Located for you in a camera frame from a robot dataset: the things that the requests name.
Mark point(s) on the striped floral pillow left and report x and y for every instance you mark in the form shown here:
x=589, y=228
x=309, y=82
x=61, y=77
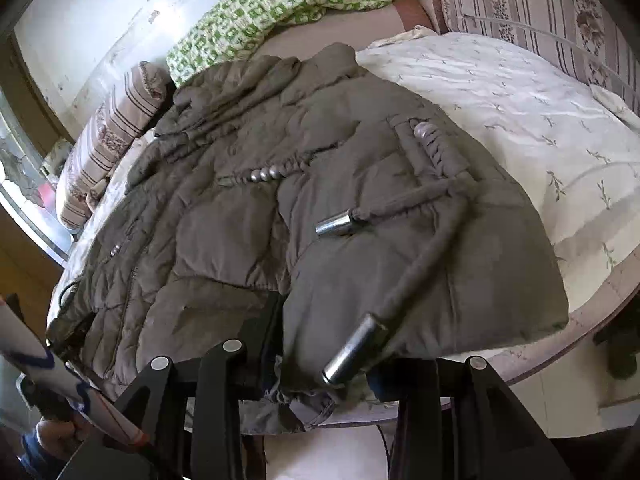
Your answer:
x=128, y=108

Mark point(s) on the green white patterned blanket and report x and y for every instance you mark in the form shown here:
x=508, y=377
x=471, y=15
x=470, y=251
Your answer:
x=233, y=30

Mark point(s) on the pink red sofa bed frame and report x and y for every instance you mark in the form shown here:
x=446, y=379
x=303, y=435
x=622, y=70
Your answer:
x=358, y=30

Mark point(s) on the striped floral cushion right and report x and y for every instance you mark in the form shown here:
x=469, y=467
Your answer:
x=579, y=37

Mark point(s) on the white floral bed sheet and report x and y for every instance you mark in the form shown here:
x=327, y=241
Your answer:
x=573, y=147

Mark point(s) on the grey-brown hooded puffer jacket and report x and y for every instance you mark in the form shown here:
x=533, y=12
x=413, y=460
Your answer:
x=342, y=192

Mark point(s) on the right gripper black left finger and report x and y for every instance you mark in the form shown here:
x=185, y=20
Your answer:
x=190, y=410

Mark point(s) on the wooden door with stained glass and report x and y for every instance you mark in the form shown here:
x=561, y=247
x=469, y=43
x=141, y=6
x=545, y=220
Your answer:
x=34, y=246

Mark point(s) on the person's hand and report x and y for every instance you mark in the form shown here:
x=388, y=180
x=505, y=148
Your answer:
x=62, y=438

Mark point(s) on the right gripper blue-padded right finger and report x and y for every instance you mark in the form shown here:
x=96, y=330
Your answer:
x=460, y=420

